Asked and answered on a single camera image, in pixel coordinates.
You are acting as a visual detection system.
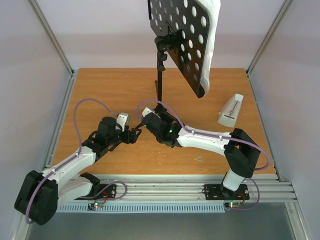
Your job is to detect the white metronome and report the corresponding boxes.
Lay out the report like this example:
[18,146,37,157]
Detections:
[217,93,244,128]

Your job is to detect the black music stand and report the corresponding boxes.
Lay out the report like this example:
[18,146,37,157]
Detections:
[147,0,210,101]

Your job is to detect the white sheet music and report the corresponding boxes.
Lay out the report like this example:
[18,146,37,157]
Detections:
[198,0,221,96]

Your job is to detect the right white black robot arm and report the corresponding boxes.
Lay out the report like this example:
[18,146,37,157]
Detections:
[142,111,261,199]

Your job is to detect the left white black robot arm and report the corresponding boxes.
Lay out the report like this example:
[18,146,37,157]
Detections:
[14,113,142,226]

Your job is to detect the left small circuit board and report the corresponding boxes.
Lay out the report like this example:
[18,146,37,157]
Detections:
[87,202,104,211]

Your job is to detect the small circuit board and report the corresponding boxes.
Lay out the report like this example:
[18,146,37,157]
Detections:
[224,201,242,209]
[87,202,104,211]

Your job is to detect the right small circuit board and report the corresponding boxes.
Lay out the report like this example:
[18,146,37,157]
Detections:
[224,201,242,209]

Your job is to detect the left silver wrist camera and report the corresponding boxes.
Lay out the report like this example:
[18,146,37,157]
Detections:
[116,112,131,132]

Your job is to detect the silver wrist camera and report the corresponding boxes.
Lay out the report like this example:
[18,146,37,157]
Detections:
[141,107,155,119]
[116,112,131,132]

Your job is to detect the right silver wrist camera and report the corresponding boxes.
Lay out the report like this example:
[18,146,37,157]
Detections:
[141,107,155,119]

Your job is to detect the aluminium frame rail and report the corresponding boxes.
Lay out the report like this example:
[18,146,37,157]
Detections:
[97,174,298,203]

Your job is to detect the grey slotted cable duct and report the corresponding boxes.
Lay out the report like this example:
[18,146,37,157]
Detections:
[57,202,225,214]

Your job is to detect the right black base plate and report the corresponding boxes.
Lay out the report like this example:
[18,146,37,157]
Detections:
[201,184,250,201]

